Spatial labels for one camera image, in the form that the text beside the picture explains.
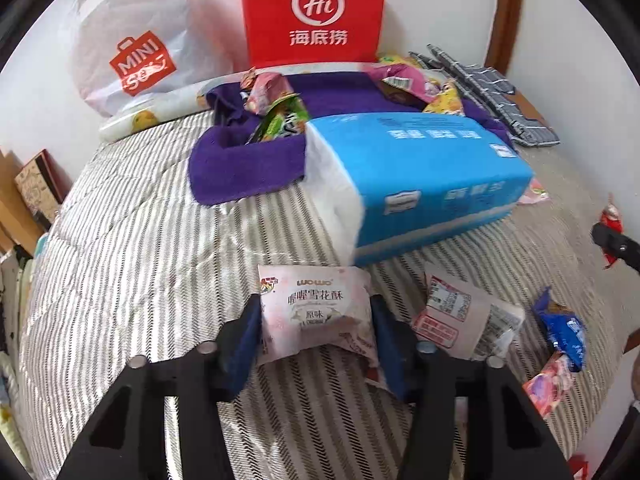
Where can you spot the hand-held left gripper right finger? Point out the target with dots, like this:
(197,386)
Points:
(390,350)

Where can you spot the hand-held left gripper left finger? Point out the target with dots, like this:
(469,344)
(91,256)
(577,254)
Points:
(245,345)

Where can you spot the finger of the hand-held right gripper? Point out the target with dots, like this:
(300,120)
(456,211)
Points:
(615,246)

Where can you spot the red snack packet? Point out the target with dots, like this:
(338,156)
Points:
(610,217)

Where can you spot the white nougat packet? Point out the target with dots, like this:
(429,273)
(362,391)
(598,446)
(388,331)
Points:
(465,317)
(312,310)

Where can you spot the light pink snack packet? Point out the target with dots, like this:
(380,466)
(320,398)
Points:
(537,195)

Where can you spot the blue cookie packet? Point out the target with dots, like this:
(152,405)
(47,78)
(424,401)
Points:
(562,330)

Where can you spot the long pink snack packet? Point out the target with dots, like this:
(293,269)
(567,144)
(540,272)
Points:
(550,385)

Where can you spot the yellow snack packet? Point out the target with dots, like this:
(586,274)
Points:
(445,100)

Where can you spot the green snack packet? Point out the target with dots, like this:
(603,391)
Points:
(280,122)

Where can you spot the small brown snack packet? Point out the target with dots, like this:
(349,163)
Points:
(248,80)

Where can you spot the magenta snack packet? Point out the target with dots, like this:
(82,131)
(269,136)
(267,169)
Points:
(400,80)

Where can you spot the purple towel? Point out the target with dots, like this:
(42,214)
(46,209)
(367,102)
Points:
(240,170)

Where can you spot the blue tissue pack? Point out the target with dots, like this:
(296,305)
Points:
(425,170)

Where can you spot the navy checked cloth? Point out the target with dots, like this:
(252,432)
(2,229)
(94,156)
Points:
(500,95)

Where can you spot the rolled printed mat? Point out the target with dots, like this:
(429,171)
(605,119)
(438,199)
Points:
(145,117)

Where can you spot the printed notebook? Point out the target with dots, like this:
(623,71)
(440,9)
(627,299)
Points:
(40,185)

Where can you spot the yellow snack bag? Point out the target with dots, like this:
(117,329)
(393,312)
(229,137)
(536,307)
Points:
(395,60)

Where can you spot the red paper bag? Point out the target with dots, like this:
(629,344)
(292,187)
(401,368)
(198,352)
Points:
(312,10)

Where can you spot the translucent plastic bag red logo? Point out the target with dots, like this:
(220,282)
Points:
(125,25)

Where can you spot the brown wooden door frame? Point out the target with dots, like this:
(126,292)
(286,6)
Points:
(507,10)

